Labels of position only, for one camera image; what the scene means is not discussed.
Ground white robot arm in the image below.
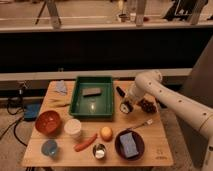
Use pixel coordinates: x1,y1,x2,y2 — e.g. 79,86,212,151
120,70,213,171

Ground bunch of dark grapes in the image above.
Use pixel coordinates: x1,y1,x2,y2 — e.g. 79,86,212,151
138,99,157,114

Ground green plastic tray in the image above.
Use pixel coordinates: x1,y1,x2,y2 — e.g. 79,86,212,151
69,76,114,120

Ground grey block in tray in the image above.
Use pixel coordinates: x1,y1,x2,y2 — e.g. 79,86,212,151
82,88,101,97

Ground blue sponge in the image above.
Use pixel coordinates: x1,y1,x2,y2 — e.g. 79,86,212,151
120,132,139,158

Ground yellow apple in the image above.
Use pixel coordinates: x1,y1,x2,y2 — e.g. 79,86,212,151
100,127,113,141

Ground dark round plate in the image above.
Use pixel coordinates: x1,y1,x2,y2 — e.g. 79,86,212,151
115,130,145,161

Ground small silver cup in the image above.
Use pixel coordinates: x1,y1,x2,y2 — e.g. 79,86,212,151
93,143,106,159

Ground white cup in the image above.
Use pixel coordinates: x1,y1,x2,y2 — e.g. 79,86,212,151
64,119,82,138

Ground orange carrot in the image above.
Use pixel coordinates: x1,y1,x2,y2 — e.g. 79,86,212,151
74,134,97,152

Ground light blue cloth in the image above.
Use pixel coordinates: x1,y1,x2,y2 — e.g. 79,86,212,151
55,80,67,95

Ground yellow banana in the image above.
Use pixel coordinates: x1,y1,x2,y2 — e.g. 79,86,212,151
48,99,70,108

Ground red bowl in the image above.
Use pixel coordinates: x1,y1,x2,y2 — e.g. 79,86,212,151
35,110,61,135

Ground blue glass cup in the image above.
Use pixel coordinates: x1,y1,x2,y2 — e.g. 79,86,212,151
41,139,58,157

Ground blue box on floor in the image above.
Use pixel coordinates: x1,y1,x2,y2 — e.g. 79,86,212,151
24,103,41,121

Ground black floor cables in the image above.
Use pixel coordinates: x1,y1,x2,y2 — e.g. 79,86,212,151
0,96,29,148

